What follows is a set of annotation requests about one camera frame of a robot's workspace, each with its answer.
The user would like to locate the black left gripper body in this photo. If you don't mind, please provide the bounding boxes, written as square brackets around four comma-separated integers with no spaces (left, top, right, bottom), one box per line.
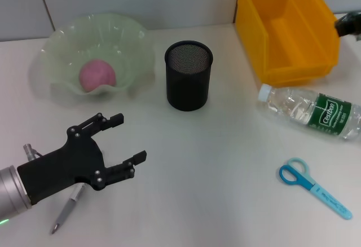
[16,126,109,205]

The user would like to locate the green plastic scrap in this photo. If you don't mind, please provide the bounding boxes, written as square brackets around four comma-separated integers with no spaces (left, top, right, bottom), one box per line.
[334,15,350,37]

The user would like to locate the pink peach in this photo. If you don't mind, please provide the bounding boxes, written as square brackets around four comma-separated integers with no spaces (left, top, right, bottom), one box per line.
[78,59,117,92]

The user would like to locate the clear green-label water bottle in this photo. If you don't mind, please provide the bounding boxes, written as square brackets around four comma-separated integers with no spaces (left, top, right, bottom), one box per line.
[258,83,361,142]

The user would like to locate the silver ballpoint pen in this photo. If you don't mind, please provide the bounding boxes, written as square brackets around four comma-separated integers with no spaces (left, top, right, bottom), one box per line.
[50,183,85,235]

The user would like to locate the black mesh pen cup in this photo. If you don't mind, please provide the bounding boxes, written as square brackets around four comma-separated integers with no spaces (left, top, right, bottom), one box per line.
[164,41,214,113]

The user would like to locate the green glass fruit bowl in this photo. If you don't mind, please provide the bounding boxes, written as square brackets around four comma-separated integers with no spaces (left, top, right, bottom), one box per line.
[29,14,156,104]

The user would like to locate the blue scissors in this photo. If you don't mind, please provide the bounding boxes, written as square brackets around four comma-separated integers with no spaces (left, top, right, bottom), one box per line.
[279,157,353,220]

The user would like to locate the yellow plastic bin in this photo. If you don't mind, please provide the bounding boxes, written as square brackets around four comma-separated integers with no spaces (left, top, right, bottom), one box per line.
[235,0,341,88]

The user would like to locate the left gripper cable with connector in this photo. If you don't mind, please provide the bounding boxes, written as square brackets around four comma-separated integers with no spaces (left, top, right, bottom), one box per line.
[23,143,43,162]

